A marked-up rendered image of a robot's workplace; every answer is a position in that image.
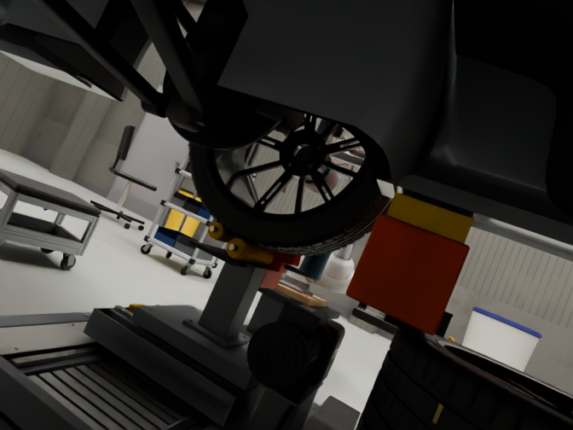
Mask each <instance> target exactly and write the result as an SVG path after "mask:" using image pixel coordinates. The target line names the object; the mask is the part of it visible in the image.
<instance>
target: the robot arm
mask: <svg viewBox="0 0 573 430"><path fill-rule="evenodd" d="M343 129H344V133H343V136H344V138H345V140H347V139H349V137H350V135H351V133H350V132H348V131H347V130H346V129H345V128H343ZM332 160H333V162H334V164H335V165H337V166H341V167H343V168H346V169H348V170H351V171H354V172H358V171H359V169H360V167H357V166H353V165H350V164H347V163H344V162H342V161H339V160H335V159H332ZM338 175H339V179H346V180H349V181H351V180H352V179H353V178H352V177H347V176H345V175H343V174H341V173H338ZM356 242H357V240H356ZM356 242H355V243H353V244H351V245H349V244H348V246H347V247H344V248H340V249H339V250H337V251H334V253H332V254H331V256H330V258H329V260H328V261H327V265H326V267H325V270H324V271H323V274H322V276H321V280H320V281H315V280H313V279H310V278H308V277H306V276H301V275H299V274H296V273H294V272H291V271H289V270H288V271H287V273H286V276H285V277H281V279H280V280H279V283H280V284H282V285H284V286H286V287H288V288H290V289H292V290H295V291H297V292H298V293H303V294H307V295H310V296H313V293H312V292H310V291H309V288H310V284H311V283H315V284H317V285H319V286H320V287H322V288H325V289H327V290H329V291H332V292H335V293H343V294H346V290H347V288H348V286H349V284H350V280H351V278H352V277H353V274H354V272H355V271H354V262H353V260H352V258H351V257H352V254H353V252H354V249H355V246H356ZM303 259H304V255H303V256H301V259H300V262H299V266H298V267H297V266H293V265H291V266H293V267H295V268H299V267H300V265H301V264H302V262H303Z"/></svg>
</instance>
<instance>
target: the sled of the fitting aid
mask: <svg viewBox="0 0 573 430"><path fill-rule="evenodd" d="M142 305H144V304H130V305H129V307H122V306H121V305H115V307H109V308H94V310H93V311H92V313H91V315H90V319H89V321H88V322H87V324H86V326H85V329H84V331H83V333H85V334H87V335H88V336H89V337H90V338H92V339H93V340H95V341H96V342H98V343H99V344H101V345H102V346H104V347H106V348H107V349H108V350H109V351H111V352H113V353H114V354H116V355H117V356H119V357H121V358H122V359H123V360H125V361H126V362H127V363H129V364H130V365H132V366H133V367H135V368H136V369H138V370H140V371H141V372H142V373H143V374H145V375H147V376H148V377H150V378H151V379H152V380H154V381H156V382H157V383H159V384H160V385H161V386H163V387H164V388H166V389H167V390H169V391H170V392H172V393H174V394H175V395H177V396H178V397H179V398H180V399H182V400H183V401H185V402H186V403H188V404H190V405H191V406H193V407H194V408H196V409H197V410H198V411H200V412H201V413H203V414H204V415H206V416H208V417H209V418H210V419H212V420H213V421H214V422H216V423H217V424H219V425H220V426H222V427H225V426H226V425H228V424H229V423H230V422H232V421H233V420H235V419H236V418H238V417H239V416H241V415H243V414H244V413H246V412H247V411H248V410H250V409H251V408H252V407H254V406H255V405H257V404H258V403H259V401H260V399H261V397H262V395H263V391H264V389H265V388H263V384H261V383H259V384H257V385H256V386H254V387H252V388H250V389H248V390H247V391H244V390H242V389H241V388H239V387H237V386H236V385H234V384H233V383H231V382H230V381H227V380H226V379H224V378H223V377H222V376H220V375H218V374H217V373H215V372H213V371H212V370H210V369H208V368H207V367H206V366H204V365H202V364H201V363H199V362H197V361H195V360H194V359H192V358H191V357H189V356H188V355H186V354H185V353H183V352H181V351H179V350H177V349H176V348H175V347H174V346H171V345H170V344H168V343H167V342H165V341H163V340H162V339H161V338H159V337H157V336H156V335H154V334H152V333H150V332H149V331H147V330H146V329H145V328H143V327H141V326H139V325H138V324H136V323H135V322H132V321H131V320H130V319H131V317H132V315H133V313H134V311H135V308H136V307H137V306H142Z"/></svg>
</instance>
